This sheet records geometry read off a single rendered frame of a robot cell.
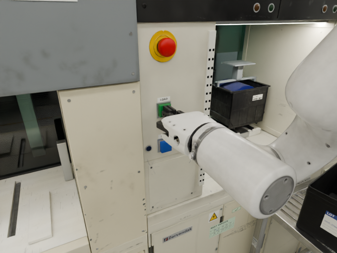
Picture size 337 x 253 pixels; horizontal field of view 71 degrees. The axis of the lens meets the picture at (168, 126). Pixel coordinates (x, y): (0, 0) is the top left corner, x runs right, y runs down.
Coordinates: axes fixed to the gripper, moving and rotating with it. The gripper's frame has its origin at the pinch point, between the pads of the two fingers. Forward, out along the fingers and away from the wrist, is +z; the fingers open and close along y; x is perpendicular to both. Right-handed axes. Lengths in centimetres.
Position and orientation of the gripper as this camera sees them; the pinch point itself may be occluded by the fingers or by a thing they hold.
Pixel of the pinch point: (169, 113)
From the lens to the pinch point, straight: 56.3
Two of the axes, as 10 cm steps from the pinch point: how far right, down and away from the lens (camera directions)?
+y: 9.0, -1.9, 4.0
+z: -4.4, -3.8, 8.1
